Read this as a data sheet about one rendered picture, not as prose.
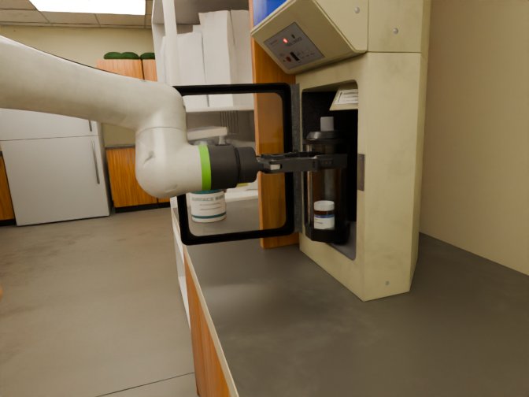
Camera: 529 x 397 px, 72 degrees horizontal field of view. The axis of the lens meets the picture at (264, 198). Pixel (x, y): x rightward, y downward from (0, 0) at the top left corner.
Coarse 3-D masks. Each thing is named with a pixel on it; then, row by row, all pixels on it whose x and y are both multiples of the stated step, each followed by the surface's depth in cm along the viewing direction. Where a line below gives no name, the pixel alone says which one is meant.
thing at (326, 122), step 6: (324, 120) 78; (330, 120) 78; (324, 126) 79; (330, 126) 78; (312, 132) 79; (318, 132) 77; (324, 132) 76; (330, 132) 76; (336, 132) 76; (342, 132) 77; (312, 138) 78; (318, 138) 76; (324, 138) 76; (330, 138) 76; (336, 138) 76
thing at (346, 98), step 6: (342, 84) 78; (348, 84) 76; (354, 84) 75; (342, 90) 77; (348, 90) 76; (354, 90) 75; (336, 96) 79; (342, 96) 77; (348, 96) 75; (354, 96) 74; (336, 102) 78; (342, 102) 76; (348, 102) 75; (354, 102) 74; (330, 108) 81; (336, 108) 78; (342, 108) 76; (348, 108) 75; (354, 108) 74
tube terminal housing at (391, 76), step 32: (384, 0) 62; (416, 0) 64; (384, 32) 63; (416, 32) 65; (352, 64) 68; (384, 64) 64; (416, 64) 66; (384, 96) 66; (416, 96) 68; (384, 128) 67; (416, 128) 69; (384, 160) 68; (416, 160) 73; (384, 192) 70; (416, 192) 78; (384, 224) 71; (416, 224) 84; (320, 256) 90; (384, 256) 73; (416, 256) 91; (352, 288) 77; (384, 288) 74
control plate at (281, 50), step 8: (296, 24) 68; (280, 32) 75; (288, 32) 73; (296, 32) 70; (304, 32) 68; (272, 40) 81; (280, 40) 78; (288, 40) 75; (296, 40) 73; (304, 40) 71; (272, 48) 84; (280, 48) 81; (288, 48) 78; (296, 48) 76; (304, 48) 74; (312, 48) 71; (280, 56) 85; (288, 56) 82; (304, 56) 76; (312, 56) 74; (320, 56) 71; (288, 64) 85; (296, 64) 82; (304, 64) 80
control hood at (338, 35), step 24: (288, 0) 64; (312, 0) 58; (336, 0) 59; (360, 0) 61; (264, 24) 77; (288, 24) 70; (312, 24) 64; (336, 24) 60; (360, 24) 61; (264, 48) 88; (336, 48) 65; (360, 48) 62; (288, 72) 91
